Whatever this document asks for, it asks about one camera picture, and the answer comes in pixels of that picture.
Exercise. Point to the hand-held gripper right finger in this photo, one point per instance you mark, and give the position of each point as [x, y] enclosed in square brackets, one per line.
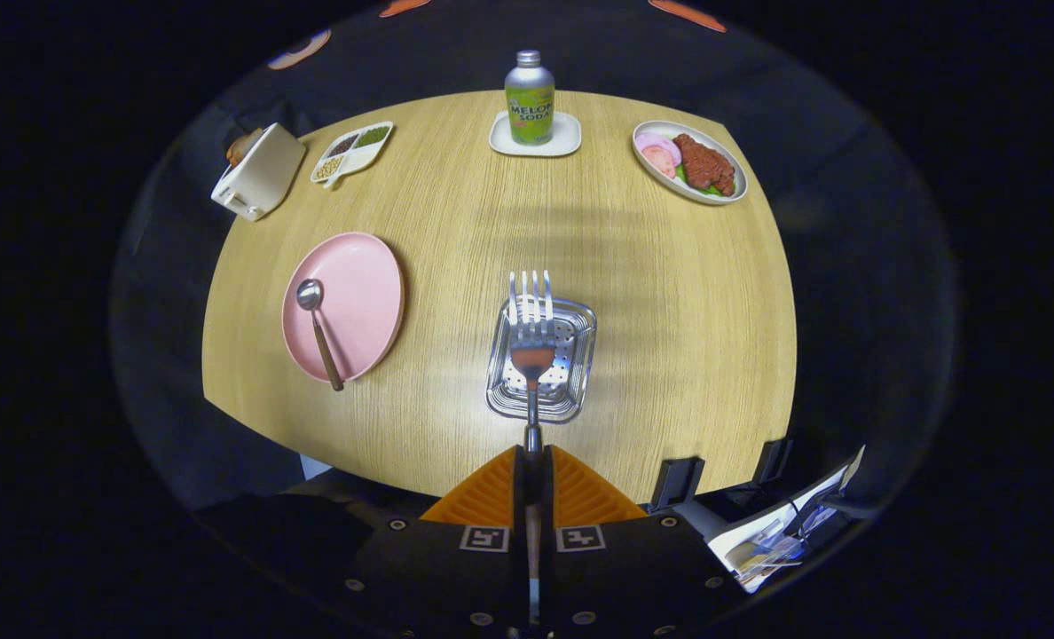
[548, 497]

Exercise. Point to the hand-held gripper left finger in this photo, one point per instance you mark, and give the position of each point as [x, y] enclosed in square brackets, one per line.
[521, 497]

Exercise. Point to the perforated metal tray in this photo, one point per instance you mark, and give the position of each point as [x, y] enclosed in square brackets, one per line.
[576, 355]

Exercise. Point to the pink round plate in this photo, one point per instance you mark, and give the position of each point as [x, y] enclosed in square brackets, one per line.
[363, 293]

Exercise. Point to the green lettuce leaf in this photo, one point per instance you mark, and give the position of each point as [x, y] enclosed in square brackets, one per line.
[711, 189]

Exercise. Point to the white square coaster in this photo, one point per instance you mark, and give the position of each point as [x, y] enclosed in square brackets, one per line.
[568, 138]

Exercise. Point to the pink ham slices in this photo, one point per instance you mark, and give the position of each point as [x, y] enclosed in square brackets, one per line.
[660, 155]

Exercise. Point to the brown meat piece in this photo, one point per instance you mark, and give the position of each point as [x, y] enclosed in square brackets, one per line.
[704, 164]

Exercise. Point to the white oval plate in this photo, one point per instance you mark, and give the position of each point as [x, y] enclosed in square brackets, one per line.
[642, 139]

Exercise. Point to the white divided dish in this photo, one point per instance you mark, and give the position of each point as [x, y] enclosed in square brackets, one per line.
[363, 160]

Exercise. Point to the pile of yellow soybeans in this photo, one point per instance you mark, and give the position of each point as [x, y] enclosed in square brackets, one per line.
[328, 168]

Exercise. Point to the green label soda bottle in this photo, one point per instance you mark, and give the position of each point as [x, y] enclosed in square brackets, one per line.
[530, 115]

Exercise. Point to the pile of green beans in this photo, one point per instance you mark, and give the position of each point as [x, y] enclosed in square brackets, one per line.
[373, 136]

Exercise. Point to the pile of dark red beans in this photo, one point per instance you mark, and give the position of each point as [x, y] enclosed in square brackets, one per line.
[343, 145]

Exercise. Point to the white toaster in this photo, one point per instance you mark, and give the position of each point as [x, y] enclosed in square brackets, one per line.
[265, 173]

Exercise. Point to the brown toast slices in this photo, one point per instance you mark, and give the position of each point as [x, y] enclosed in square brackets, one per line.
[241, 146]

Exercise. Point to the black bracket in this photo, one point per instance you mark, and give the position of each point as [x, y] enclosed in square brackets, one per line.
[772, 460]
[676, 481]

